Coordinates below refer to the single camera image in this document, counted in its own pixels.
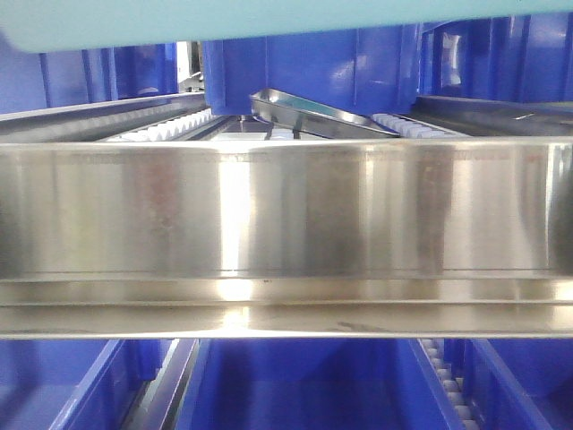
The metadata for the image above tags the white roller track right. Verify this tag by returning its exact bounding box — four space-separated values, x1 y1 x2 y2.
372 113 465 139

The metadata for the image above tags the blue bin on lower shelf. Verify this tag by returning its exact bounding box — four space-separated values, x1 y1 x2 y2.
175 339 463 429

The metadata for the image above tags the stainless steel tray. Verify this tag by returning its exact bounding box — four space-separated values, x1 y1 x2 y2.
249 88 400 140

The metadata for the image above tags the light teal plastic bin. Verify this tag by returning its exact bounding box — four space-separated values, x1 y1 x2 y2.
1 1 572 53

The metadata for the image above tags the blue bin behind centre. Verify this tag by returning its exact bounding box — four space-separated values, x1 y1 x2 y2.
202 24 421 116

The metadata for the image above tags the white roller track middle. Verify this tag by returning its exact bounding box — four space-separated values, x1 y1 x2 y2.
105 108 224 142

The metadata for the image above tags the white roller track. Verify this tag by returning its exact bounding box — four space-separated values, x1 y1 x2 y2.
372 113 465 139
105 108 224 142

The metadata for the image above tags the steel shelf front beam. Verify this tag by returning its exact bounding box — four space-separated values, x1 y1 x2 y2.
1 137 572 339

